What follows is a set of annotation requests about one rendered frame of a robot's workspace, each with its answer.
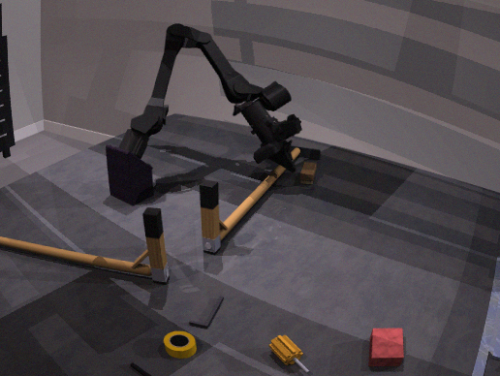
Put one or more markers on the black l-shaped rod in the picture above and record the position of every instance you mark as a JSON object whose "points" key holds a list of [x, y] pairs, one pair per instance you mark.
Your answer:
{"points": [[210, 317]]}

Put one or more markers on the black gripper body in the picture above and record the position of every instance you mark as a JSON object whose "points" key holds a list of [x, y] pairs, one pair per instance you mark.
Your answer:
{"points": [[270, 145]]}

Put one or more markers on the brown rectangular block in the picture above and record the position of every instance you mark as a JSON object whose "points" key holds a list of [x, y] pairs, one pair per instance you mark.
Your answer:
{"points": [[307, 173]]}

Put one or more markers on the red block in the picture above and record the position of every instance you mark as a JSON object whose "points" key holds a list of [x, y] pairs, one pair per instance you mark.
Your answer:
{"points": [[386, 347]]}

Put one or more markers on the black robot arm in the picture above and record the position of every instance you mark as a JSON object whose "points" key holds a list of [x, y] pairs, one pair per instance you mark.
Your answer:
{"points": [[236, 88]]}

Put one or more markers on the yellow ring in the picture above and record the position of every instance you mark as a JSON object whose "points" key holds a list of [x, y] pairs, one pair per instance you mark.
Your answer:
{"points": [[180, 344]]}

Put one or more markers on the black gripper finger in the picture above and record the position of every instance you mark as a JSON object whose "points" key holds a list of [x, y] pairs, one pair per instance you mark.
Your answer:
{"points": [[282, 158], [289, 152]]}

